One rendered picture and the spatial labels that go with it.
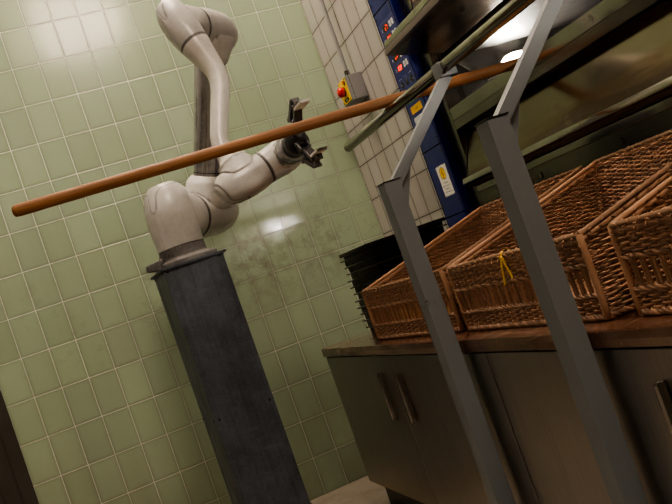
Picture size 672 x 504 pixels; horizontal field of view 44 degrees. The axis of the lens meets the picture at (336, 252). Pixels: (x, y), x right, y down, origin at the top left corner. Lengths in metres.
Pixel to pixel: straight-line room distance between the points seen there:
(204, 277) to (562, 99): 1.21
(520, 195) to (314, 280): 2.11
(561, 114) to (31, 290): 2.01
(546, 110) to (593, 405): 1.08
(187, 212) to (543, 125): 1.15
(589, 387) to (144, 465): 2.19
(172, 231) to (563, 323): 1.60
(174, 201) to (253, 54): 1.04
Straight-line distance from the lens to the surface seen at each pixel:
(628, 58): 2.00
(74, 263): 3.26
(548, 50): 2.20
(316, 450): 3.37
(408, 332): 2.21
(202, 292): 2.63
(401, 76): 2.87
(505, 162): 1.33
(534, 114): 2.32
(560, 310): 1.34
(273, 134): 2.11
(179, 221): 2.67
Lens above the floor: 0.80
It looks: 2 degrees up
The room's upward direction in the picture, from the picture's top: 20 degrees counter-clockwise
